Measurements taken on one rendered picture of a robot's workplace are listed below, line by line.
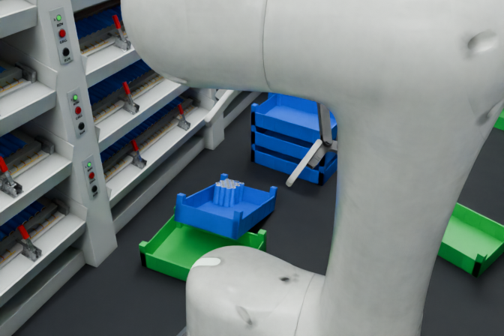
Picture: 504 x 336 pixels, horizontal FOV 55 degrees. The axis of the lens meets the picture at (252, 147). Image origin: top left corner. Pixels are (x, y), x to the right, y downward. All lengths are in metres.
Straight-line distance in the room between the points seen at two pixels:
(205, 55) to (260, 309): 0.34
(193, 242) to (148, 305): 0.25
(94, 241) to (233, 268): 0.85
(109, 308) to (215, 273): 0.77
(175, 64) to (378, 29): 0.14
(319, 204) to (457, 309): 0.53
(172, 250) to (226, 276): 0.87
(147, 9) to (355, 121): 0.16
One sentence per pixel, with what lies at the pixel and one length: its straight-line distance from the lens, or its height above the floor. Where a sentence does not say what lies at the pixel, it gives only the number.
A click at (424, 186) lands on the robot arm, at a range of 0.36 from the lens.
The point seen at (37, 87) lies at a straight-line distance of 1.18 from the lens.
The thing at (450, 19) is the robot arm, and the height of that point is 0.92.
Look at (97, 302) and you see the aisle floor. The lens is 1.38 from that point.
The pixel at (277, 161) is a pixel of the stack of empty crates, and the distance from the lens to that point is 1.77.
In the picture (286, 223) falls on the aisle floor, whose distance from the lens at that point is 1.55.
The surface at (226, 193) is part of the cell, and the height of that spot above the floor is 0.08.
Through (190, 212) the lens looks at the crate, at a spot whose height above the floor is 0.14.
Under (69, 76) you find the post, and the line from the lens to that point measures 1.20.
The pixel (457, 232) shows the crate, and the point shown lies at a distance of 1.64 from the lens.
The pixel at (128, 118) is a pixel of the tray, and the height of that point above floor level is 0.36.
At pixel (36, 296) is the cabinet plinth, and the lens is 1.39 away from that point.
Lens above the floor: 1.00
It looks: 31 degrees down
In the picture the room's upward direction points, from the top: straight up
